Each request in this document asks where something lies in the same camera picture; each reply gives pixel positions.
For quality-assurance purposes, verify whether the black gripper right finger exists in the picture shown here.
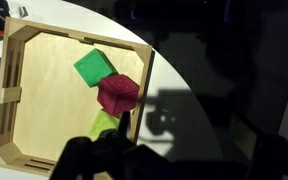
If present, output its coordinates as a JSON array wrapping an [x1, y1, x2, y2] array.
[[98, 111, 130, 150]]

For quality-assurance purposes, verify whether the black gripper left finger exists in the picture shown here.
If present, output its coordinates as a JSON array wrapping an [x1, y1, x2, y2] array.
[[49, 136, 94, 180]]

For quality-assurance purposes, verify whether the pink block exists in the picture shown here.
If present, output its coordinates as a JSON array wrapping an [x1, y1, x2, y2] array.
[[97, 74, 139, 116]]

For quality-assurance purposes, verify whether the light green block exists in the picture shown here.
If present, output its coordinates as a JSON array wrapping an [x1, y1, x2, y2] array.
[[89, 110, 119, 138]]

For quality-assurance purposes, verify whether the wooden crate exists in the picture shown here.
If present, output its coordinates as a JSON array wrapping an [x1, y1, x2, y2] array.
[[0, 18, 152, 176]]

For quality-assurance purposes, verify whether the dark green block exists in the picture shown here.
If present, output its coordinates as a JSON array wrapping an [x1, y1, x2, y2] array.
[[74, 48, 117, 87]]

